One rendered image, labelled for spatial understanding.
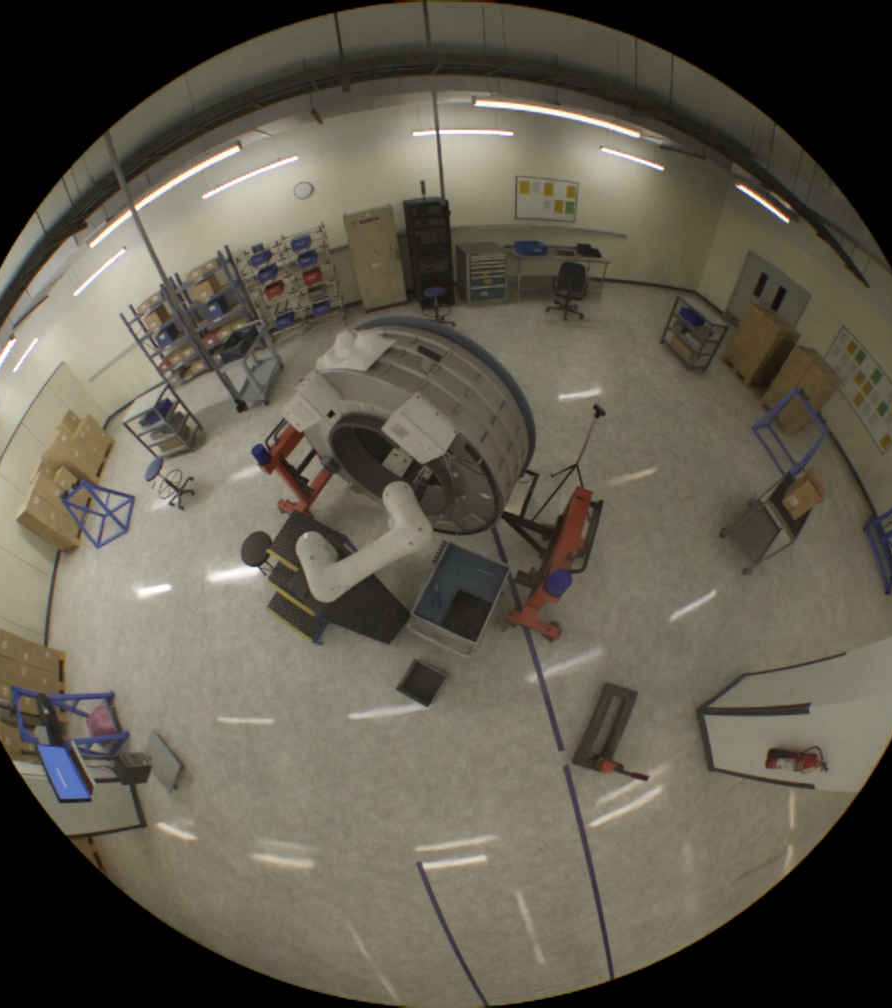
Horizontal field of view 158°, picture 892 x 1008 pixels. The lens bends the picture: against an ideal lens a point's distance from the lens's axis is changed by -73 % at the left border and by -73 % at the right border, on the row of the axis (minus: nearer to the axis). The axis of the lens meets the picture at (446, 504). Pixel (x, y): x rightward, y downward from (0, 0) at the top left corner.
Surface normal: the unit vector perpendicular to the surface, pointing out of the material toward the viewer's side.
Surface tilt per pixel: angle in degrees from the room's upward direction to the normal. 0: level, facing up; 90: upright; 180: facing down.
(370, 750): 0
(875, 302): 90
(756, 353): 90
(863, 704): 90
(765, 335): 90
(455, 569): 0
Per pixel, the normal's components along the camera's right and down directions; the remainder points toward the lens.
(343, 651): -0.07, -0.49
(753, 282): -0.97, 0.23
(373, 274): 0.23, 0.84
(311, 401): 0.70, 0.01
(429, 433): 0.56, -0.12
